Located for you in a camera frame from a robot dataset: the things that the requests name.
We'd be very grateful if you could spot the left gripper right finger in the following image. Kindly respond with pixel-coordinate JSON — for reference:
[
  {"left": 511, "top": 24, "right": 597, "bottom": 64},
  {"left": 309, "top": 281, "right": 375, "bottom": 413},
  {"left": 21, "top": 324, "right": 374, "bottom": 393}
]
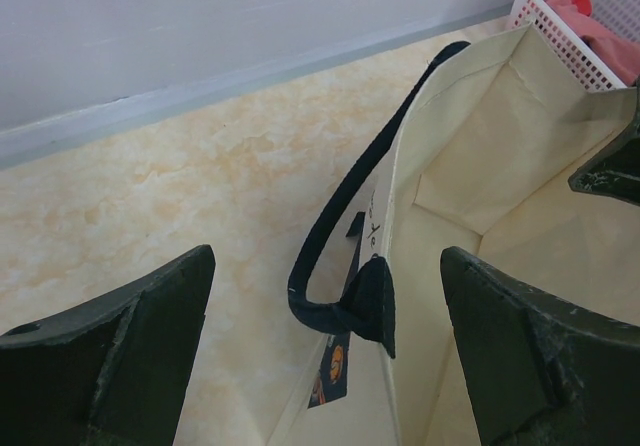
[{"left": 440, "top": 247, "right": 639, "bottom": 445}]

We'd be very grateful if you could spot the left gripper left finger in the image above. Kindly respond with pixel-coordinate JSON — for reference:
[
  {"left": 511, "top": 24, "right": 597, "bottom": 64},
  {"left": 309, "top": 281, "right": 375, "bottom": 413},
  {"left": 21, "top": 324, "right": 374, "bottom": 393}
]
[{"left": 1, "top": 245, "right": 215, "bottom": 445}]

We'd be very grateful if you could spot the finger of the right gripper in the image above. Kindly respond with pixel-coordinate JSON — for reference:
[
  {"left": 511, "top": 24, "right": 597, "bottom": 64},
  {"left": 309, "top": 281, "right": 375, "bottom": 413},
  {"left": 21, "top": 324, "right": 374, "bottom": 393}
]
[{"left": 568, "top": 116, "right": 639, "bottom": 206}]

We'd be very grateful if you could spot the beige canvas tote bag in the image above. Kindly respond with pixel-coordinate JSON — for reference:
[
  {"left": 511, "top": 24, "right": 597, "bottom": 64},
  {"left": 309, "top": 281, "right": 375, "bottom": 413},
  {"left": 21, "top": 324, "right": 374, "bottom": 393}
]
[{"left": 272, "top": 27, "right": 639, "bottom": 445}]

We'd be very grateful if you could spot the pink cloth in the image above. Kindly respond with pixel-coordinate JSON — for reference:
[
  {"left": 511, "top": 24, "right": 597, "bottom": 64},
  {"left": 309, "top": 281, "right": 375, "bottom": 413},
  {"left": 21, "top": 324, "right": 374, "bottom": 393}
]
[{"left": 546, "top": 0, "right": 639, "bottom": 86}]

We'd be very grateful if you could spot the red cloth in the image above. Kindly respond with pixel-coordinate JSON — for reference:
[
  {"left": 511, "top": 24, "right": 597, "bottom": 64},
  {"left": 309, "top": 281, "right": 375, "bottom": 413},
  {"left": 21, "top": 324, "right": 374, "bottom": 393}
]
[{"left": 571, "top": 0, "right": 593, "bottom": 17}]

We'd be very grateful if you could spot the white plastic basket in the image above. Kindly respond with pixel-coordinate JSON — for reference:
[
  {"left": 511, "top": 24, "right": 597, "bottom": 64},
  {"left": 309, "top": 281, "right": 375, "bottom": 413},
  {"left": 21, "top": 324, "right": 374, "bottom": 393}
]
[{"left": 507, "top": 0, "right": 639, "bottom": 92}]

